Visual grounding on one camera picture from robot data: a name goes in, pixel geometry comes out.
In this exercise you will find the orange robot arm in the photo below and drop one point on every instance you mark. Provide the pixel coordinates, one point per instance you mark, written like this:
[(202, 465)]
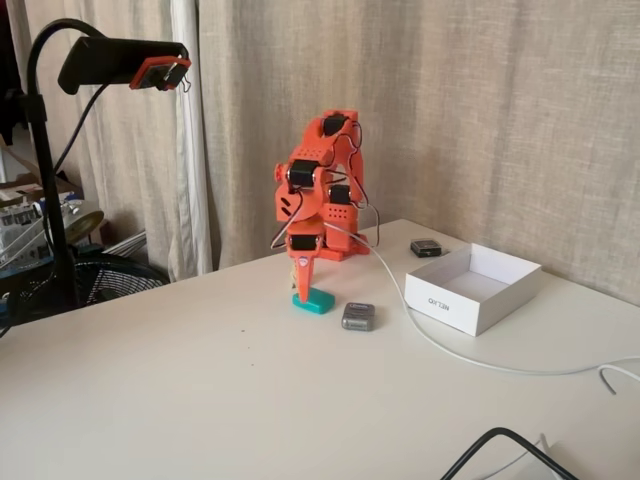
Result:
[(340, 210)]

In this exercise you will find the small black device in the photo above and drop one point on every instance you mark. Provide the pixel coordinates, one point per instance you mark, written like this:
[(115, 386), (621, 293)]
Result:
[(425, 247)]

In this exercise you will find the black fan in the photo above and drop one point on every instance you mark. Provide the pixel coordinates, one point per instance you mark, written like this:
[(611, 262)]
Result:
[(115, 282)]

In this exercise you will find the brown cardboard box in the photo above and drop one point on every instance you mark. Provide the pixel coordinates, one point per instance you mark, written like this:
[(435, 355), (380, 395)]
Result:
[(20, 182)]

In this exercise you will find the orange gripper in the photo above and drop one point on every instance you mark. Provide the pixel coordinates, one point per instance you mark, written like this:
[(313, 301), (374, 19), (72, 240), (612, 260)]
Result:
[(301, 243)]

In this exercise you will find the black gooseneck camera stand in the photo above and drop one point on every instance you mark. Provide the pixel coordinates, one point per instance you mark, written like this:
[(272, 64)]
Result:
[(125, 150)]

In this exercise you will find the green cube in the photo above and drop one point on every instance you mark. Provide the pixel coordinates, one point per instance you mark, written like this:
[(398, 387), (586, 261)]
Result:
[(315, 302)]

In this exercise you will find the grey metal tin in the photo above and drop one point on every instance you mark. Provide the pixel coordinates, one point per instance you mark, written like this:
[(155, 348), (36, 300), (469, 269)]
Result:
[(358, 316)]

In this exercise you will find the white cardboard box bin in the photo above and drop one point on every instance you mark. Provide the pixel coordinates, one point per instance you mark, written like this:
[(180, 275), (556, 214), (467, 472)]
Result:
[(475, 300)]

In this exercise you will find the metal lamp shade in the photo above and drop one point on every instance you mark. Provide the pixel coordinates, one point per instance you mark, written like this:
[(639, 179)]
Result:
[(82, 222)]

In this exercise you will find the wide beige linen curtain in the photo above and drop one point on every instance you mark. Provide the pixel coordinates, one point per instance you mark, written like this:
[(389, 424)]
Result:
[(425, 100)]

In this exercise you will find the white sheer curtain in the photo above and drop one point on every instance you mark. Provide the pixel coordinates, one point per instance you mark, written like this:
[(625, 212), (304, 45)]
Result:
[(192, 175)]

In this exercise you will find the black camera with orange mount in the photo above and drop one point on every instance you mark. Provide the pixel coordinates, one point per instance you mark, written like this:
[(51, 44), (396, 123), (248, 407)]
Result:
[(115, 60)]

